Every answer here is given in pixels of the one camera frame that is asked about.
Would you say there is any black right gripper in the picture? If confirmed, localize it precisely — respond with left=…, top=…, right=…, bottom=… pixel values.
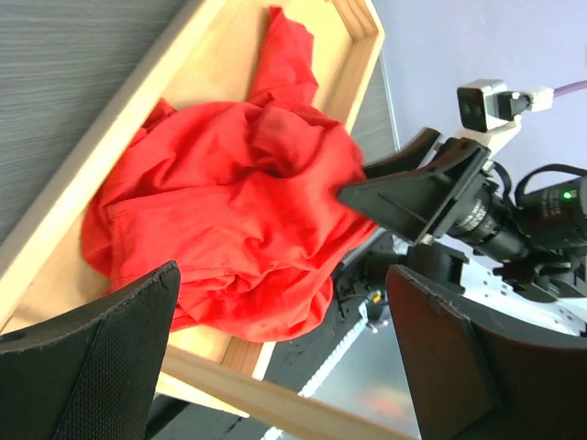
left=338, top=127, right=529, bottom=261

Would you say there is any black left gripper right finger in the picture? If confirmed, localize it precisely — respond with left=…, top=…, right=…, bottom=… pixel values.
left=386, top=265, right=586, bottom=439

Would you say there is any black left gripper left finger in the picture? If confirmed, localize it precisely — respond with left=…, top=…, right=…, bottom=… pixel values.
left=1, top=261, right=180, bottom=439

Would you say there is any red tank top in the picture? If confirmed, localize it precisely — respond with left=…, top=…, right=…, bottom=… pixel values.
left=81, top=6, right=374, bottom=342

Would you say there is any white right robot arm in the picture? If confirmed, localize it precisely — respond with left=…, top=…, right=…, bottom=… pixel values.
left=338, top=128, right=586, bottom=336

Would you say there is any wooden clothes rack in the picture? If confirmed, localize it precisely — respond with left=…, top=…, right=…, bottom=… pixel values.
left=0, top=0, right=414, bottom=440

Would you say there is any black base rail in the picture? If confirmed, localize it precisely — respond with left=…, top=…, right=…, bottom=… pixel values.
left=146, top=230, right=409, bottom=439

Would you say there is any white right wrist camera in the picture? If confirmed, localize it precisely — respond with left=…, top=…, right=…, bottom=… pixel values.
left=456, top=79, right=555, bottom=157

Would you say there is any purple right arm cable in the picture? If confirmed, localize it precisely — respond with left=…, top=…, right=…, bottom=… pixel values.
left=552, top=78, right=587, bottom=98

